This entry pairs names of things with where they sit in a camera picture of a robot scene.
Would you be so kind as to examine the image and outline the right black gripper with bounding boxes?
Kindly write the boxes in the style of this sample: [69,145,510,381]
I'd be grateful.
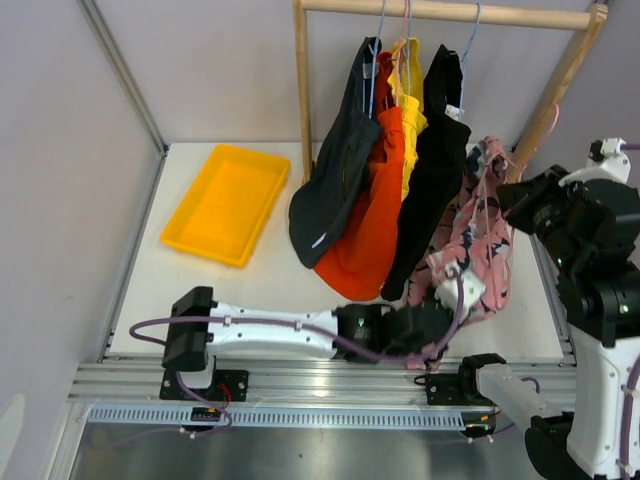
[497,165,585,274]

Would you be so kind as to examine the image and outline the pink shark print shorts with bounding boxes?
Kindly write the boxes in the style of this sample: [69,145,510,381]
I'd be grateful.
[406,136,513,323]

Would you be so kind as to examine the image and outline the orange shorts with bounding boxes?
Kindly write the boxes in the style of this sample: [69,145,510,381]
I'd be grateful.
[314,51,405,301]

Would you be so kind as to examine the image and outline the pink hanger of shark shorts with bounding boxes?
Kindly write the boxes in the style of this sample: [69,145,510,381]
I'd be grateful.
[477,102,559,217]

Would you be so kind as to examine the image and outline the black shorts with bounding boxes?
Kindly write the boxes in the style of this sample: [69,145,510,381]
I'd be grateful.
[381,45,471,301]

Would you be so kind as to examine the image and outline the blue hanger of black shorts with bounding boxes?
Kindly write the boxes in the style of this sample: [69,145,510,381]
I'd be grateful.
[454,2,482,121]

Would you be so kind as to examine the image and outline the dark navy shorts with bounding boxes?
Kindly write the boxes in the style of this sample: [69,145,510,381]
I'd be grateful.
[289,37,381,269]

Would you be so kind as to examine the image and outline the yellow shorts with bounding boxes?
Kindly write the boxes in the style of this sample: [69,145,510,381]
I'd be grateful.
[391,37,428,200]

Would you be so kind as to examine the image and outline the blue hanger of yellow shorts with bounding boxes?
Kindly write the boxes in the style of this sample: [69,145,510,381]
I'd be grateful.
[404,0,414,96]

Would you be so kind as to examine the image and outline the pink hanger of orange shorts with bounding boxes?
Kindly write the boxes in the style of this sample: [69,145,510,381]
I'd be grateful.
[387,0,412,107]

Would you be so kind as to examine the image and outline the blue hanger of navy shorts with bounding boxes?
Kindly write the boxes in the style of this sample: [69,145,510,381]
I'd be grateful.
[367,0,387,119]

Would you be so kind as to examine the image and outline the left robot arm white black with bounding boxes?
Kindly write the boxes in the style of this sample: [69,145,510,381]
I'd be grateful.
[160,287,461,402]

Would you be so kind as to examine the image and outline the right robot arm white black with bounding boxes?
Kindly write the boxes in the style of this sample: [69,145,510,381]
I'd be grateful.
[417,166,639,479]

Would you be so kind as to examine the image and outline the wooden clothes rack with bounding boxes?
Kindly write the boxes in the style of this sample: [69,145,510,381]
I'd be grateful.
[292,1,608,182]

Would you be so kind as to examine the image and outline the yellow plastic tray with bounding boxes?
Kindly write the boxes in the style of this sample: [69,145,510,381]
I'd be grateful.
[160,145,290,268]

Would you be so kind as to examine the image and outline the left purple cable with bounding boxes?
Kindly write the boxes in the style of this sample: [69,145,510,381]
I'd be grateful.
[89,269,466,449]

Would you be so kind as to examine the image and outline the purple cable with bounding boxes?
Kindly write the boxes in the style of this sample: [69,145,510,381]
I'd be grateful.
[89,269,466,449]
[467,142,640,480]

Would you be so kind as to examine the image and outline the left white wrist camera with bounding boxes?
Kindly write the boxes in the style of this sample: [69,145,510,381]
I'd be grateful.
[434,265,486,319]

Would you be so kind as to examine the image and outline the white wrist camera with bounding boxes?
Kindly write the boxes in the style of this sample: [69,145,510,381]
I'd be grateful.
[434,265,486,319]
[558,137,631,187]

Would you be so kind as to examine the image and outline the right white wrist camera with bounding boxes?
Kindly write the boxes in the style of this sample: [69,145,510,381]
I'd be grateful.
[558,137,631,187]

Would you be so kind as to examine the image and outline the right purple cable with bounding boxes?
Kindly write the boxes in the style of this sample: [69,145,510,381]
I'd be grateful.
[467,142,640,480]

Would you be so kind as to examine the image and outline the white slotted cable duct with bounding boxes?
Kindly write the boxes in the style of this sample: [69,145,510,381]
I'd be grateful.
[88,404,465,431]

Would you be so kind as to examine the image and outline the aluminium mounting rail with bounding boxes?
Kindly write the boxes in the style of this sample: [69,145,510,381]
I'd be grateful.
[67,353,579,414]

